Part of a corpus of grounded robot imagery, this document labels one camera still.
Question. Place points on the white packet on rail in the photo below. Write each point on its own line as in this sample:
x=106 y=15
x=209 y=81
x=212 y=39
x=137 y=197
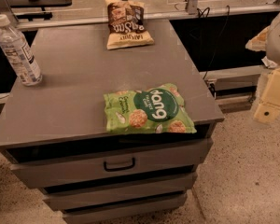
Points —
x=268 y=63

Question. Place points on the grey drawer cabinet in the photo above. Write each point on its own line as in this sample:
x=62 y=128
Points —
x=55 y=137

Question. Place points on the green dang chip bag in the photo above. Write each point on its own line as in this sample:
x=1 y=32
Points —
x=157 y=110

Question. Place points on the clear plastic water bottle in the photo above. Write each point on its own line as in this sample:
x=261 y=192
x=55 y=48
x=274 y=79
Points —
x=18 y=52

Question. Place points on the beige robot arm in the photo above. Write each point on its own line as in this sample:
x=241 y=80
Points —
x=268 y=40

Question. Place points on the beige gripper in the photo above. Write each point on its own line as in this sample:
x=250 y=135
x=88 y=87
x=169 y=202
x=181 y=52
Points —
x=279 y=39

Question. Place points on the black drawer handle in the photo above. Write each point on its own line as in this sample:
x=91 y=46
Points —
x=117 y=166

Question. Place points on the brown chip bag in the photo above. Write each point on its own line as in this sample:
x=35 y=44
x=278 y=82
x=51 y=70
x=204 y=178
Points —
x=126 y=25

